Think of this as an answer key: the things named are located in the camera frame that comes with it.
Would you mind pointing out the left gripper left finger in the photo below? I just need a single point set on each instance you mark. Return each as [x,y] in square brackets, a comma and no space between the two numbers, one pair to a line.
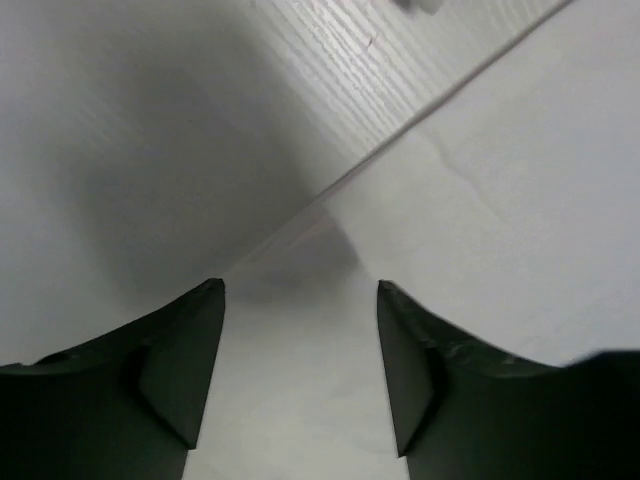
[128,404]

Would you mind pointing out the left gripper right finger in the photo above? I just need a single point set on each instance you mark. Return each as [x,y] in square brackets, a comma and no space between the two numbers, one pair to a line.
[463,408]

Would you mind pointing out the white t-shirt with robot print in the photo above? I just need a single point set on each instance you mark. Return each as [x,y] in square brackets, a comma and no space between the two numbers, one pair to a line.
[511,210]

